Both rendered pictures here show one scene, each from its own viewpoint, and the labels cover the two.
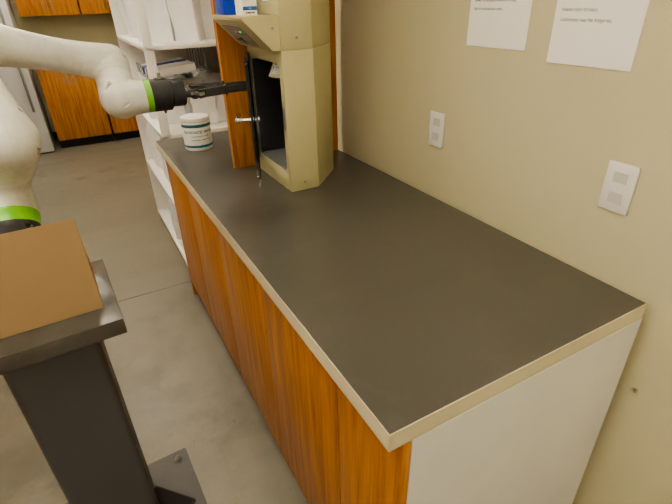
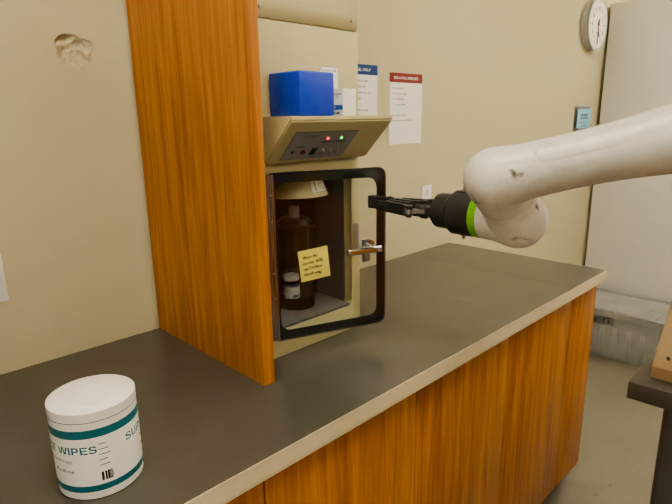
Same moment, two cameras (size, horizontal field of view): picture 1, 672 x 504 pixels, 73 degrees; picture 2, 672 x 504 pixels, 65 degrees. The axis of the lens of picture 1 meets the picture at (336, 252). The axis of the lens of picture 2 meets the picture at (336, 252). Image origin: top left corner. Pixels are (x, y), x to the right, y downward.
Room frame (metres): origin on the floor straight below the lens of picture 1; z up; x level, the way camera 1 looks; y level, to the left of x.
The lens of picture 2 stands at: (1.99, 1.48, 1.50)
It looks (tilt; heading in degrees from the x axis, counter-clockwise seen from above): 14 degrees down; 254
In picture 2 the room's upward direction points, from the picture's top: 1 degrees counter-clockwise
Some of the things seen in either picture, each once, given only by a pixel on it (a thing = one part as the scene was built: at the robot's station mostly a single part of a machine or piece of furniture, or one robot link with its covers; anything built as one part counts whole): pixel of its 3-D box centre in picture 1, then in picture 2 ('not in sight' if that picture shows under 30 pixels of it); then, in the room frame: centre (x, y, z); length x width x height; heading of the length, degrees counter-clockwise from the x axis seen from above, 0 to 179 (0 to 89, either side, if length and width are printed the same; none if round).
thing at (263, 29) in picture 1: (244, 31); (328, 138); (1.66, 0.28, 1.46); 0.32 x 0.12 x 0.10; 28
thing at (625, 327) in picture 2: not in sight; (619, 326); (-0.66, -1.12, 0.17); 0.60 x 0.42 x 0.33; 116
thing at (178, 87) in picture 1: (186, 92); (436, 209); (1.47, 0.45, 1.31); 0.09 x 0.08 x 0.07; 118
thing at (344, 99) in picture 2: (245, 4); (340, 102); (1.63, 0.26, 1.54); 0.05 x 0.05 x 0.06; 36
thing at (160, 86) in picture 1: (161, 93); (465, 211); (1.44, 0.51, 1.31); 0.09 x 0.06 x 0.12; 28
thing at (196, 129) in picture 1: (196, 131); (96, 433); (2.16, 0.64, 1.02); 0.13 x 0.13 x 0.15
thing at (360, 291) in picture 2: (252, 115); (329, 253); (1.67, 0.29, 1.19); 0.30 x 0.01 x 0.40; 8
